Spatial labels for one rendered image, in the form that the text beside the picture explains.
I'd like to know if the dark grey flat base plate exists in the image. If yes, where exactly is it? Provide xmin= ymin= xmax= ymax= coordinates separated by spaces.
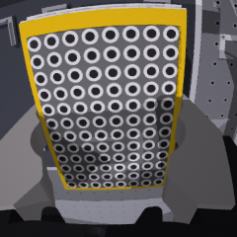
xmin=47 ymin=0 xmax=237 ymax=224

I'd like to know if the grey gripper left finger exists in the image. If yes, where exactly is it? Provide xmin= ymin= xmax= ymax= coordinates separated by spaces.
xmin=0 ymin=104 xmax=55 ymax=228

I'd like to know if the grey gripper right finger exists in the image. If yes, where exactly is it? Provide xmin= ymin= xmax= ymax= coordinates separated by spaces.
xmin=162 ymin=94 xmax=237 ymax=237

